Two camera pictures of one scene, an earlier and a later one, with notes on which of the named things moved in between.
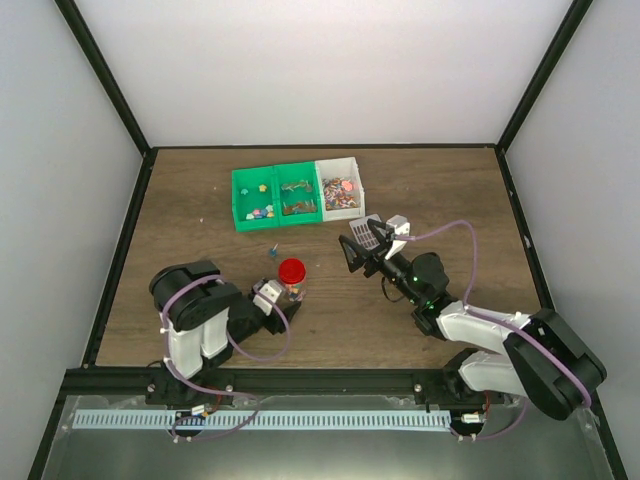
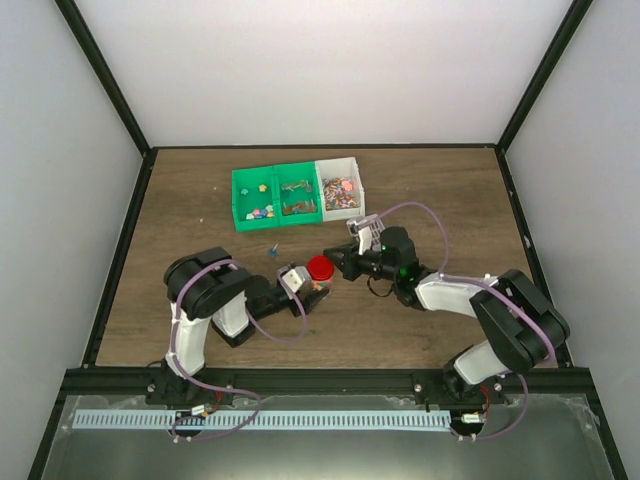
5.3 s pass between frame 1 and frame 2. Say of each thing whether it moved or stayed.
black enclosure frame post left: stayed
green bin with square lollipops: stayed
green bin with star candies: stayed
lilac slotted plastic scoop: stayed
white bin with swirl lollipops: stayed
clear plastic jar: moved
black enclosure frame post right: stayed
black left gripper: moved
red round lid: moved
